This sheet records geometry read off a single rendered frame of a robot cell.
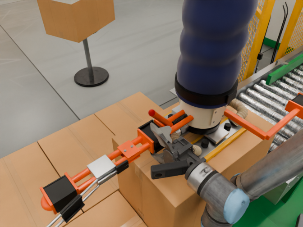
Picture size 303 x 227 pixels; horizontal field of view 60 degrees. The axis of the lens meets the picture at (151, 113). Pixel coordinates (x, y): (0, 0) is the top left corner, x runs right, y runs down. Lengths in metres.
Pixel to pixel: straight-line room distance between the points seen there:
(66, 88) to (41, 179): 1.67
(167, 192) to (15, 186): 0.91
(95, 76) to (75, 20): 0.86
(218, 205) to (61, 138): 1.18
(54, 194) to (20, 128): 1.98
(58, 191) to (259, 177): 0.57
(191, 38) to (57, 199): 0.60
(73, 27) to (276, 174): 2.11
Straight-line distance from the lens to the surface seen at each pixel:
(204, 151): 1.03
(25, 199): 1.53
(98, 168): 0.83
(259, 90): 2.18
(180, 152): 0.83
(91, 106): 2.76
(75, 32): 2.53
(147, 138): 0.88
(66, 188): 0.81
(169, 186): 0.96
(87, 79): 3.11
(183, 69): 0.89
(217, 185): 0.77
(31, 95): 3.11
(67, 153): 1.63
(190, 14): 0.80
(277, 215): 2.14
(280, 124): 1.06
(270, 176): 0.80
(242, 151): 1.11
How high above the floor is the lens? 1.75
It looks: 42 degrees down
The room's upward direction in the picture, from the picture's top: straight up
